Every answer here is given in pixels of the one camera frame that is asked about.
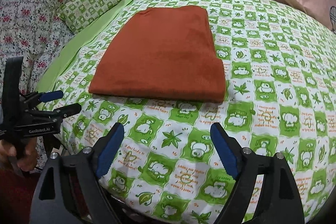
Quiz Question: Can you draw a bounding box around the orange knitted sweater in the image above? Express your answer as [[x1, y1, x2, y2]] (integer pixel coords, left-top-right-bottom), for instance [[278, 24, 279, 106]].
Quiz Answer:
[[89, 6, 226, 103]]

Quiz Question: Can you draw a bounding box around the floral pattern blanket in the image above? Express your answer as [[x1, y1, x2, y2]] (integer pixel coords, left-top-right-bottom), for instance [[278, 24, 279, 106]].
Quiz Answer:
[[1, 0, 74, 94]]

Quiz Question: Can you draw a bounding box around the green checkered bed sheet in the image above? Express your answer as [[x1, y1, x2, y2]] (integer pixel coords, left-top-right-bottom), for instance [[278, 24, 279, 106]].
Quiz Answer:
[[37, 0, 335, 223]]

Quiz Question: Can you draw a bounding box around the person's left hand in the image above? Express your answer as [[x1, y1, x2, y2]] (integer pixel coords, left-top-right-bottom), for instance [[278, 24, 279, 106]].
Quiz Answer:
[[0, 137, 38, 172]]

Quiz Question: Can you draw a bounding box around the green checkered pillow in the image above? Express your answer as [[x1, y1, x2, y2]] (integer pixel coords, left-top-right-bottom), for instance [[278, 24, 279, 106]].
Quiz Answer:
[[56, 0, 121, 34]]

